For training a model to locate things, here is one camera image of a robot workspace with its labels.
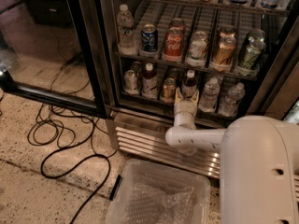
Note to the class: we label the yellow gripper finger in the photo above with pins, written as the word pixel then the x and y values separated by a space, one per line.
pixel 178 96
pixel 195 98

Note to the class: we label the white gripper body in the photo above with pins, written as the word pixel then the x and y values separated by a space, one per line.
pixel 185 105

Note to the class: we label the dark drink bottle white cap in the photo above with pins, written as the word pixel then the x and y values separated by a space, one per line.
pixel 189 84

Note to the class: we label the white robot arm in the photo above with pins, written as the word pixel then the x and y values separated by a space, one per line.
pixel 258 159

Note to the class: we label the clear water bottle bottom middle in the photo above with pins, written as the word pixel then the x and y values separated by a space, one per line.
pixel 208 99

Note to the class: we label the clear water bottle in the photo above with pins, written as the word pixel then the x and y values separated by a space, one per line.
pixel 208 99
pixel 231 100

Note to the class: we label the gold can bottom shelf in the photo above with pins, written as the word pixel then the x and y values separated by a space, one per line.
pixel 168 91

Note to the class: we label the brown tea bottle left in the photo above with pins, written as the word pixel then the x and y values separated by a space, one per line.
pixel 149 82

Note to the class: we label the clear water bottle bottom right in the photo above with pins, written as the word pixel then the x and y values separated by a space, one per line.
pixel 231 100

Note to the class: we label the silver can shelf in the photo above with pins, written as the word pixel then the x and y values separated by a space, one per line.
pixel 136 67
pixel 131 82

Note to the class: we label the silver can rear bottom shelf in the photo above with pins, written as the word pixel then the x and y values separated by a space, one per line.
pixel 136 67

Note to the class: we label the stainless steel display fridge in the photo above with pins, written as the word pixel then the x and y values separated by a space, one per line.
pixel 137 124

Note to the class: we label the clear water bottle middle shelf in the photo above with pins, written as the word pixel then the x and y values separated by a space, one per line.
pixel 126 30

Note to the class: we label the open glass fridge door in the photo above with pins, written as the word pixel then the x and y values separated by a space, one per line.
pixel 52 52

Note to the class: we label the dark can behind gold can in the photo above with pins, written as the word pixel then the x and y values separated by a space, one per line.
pixel 173 73

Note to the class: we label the white green soda can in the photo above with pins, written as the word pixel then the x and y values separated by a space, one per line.
pixel 196 53

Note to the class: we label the green soda can front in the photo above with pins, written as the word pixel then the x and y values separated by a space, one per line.
pixel 248 61

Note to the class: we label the orange gold soda can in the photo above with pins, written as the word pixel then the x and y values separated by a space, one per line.
pixel 222 57

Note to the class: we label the blue pepsi can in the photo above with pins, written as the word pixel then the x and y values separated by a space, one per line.
pixel 149 41

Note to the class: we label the dark can behind orange can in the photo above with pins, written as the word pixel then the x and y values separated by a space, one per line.
pixel 226 31

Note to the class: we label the red can behind coca-cola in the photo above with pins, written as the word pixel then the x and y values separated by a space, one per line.
pixel 177 23

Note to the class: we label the green soda can rear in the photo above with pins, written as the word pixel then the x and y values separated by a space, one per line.
pixel 254 34

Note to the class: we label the clear plastic storage bin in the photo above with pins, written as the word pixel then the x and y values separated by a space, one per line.
pixel 175 177

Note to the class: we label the bubble wrap sheet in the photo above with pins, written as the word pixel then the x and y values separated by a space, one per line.
pixel 157 202

